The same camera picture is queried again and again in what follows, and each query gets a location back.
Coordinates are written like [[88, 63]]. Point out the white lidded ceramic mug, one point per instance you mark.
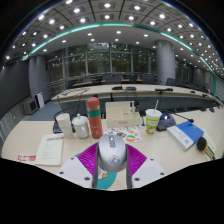
[[81, 128]]

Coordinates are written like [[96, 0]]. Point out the red bottle with green band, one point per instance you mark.
[[94, 123]]

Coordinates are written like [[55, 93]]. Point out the silver grey computer mouse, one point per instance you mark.
[[112, 153]]

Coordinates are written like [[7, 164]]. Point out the long curved conference desk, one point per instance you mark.
[[100, 90]]

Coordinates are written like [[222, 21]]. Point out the dark gooseneck conference microphone unit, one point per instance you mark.
[[165, 121], [56, 126]]

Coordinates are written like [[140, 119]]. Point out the round teal cartoon mouse pad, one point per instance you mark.
[[108, 184]]

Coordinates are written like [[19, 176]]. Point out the cream cardboard box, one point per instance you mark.
[[121, 116]]

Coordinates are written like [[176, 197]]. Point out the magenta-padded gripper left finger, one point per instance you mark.
[[87, 158]]

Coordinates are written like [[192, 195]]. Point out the group of dark office chairs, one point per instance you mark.
[[146, 79]]

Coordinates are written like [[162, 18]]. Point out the green printed paper drink cup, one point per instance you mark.
[[152, 121]]

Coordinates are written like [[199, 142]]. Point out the white floor appliance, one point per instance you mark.
[[40, 100]]

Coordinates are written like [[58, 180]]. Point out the group of ceiling lights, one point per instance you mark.
[[107, 5]]

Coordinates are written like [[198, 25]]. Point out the grey floor cabinet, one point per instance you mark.
[[30, 106]]

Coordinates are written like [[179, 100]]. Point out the blue and white book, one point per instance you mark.
[[188, 131]]

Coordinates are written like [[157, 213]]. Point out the colourful sticker sheet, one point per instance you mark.
[[131, 135]]

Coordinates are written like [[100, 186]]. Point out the stack of white paper cups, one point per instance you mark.
[[65, 126]]

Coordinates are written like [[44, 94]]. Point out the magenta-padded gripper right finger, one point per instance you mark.
[[136, 161]]

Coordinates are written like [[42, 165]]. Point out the white printed paper sheet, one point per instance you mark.
[[50, 149]]

